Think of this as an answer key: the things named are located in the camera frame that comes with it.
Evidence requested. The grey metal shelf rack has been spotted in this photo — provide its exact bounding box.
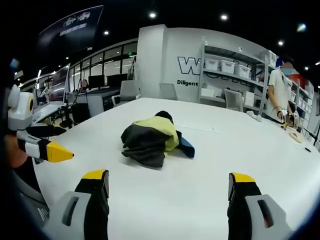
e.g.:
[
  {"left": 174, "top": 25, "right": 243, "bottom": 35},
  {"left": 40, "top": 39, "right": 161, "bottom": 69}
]
[{"left": 196, "top": 36, "right": 271, "bottom": 119}]

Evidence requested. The large dark hanging screen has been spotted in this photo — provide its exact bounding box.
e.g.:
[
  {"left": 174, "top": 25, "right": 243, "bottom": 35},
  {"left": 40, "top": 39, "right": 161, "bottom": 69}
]
[{"left": 36, "top": 4, "right": 105, "bottom": 55}]

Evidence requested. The dark grey counter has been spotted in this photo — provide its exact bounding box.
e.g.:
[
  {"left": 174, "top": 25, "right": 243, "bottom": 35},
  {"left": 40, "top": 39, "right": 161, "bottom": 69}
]
[{"left": 71, "top": 86, "right": 121, "bottom": 118}]

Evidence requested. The open silver laptop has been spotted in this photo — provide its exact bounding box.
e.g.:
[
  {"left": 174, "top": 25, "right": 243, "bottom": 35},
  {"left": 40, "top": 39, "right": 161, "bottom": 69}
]
[{"left": 31, "top": 63, "right": 72, "bottom": 121}]

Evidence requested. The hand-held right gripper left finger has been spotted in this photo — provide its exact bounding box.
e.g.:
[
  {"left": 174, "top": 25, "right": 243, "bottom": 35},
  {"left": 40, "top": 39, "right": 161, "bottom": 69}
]
[{"left": 42, "top": 169, "right": 111, "bottom": 240}]

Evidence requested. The grey office chair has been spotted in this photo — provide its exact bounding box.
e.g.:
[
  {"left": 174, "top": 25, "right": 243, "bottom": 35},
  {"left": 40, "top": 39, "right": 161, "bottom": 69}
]
[
  {"left": 158, "top": 82, "right": 179, "bottom": 101},
  {"left": 112, "top": 80, "right": 141, "bottom": 108},
  {"left": 223, "top": 88, "right": 244, "bottom": 113}
]

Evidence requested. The white storage box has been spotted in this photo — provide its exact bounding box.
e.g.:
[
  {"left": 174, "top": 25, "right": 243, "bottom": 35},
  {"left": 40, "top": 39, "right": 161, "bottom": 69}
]
[
  {"left": 220, "top": 60, "right": 236, "bottom": 75},
  {"left": 205, "top": 58, "right": 221, "bottom": 72},
  {"left": 235, "top": 64, "right": 251, "bottom": 78}
]

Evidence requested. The black tripod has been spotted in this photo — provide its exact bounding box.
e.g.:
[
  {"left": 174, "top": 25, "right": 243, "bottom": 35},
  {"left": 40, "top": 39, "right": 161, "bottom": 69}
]
[{"left": 303, "top": 124, "right": 320, "bottom": 146}]

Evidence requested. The shelf of white bins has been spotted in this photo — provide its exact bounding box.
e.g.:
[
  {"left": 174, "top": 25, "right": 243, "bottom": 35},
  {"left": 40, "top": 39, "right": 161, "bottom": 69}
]
[{"left": 287, "top": 74, "right": 316, "bottom": 128}]

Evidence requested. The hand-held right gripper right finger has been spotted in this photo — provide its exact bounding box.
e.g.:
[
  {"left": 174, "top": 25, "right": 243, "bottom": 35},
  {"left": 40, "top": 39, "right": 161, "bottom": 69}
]
[{"left": 226, "top": 171, "right": 296, "bottom": 240}]

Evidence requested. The light wooden board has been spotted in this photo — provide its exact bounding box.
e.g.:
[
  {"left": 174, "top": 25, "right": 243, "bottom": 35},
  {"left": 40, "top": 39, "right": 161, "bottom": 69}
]
[{"left": 288, "top": 129, "right": 305, "bottom": 144}]

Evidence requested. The black computer monitor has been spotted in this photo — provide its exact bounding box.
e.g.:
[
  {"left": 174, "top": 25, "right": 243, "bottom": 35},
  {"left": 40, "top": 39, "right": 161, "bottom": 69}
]
[
  {"left": 106, "top": 73, "right": 129, "bottom": 87},
  {"left": 87, "top": 74, "right": 106, "bottom": 89}
]

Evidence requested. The yellow and dark grey garment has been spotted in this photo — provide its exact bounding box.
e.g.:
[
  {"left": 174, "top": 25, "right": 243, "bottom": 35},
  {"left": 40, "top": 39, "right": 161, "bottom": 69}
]
[{"left": 120, "top": 110, "right": 196, "bottom": 169}]

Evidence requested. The black mesh chair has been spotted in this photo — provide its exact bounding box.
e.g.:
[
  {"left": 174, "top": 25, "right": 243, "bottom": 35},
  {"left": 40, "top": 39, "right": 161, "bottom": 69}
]
[{"left": 9, "top": 168, "right": 51, "bottom": 227}]

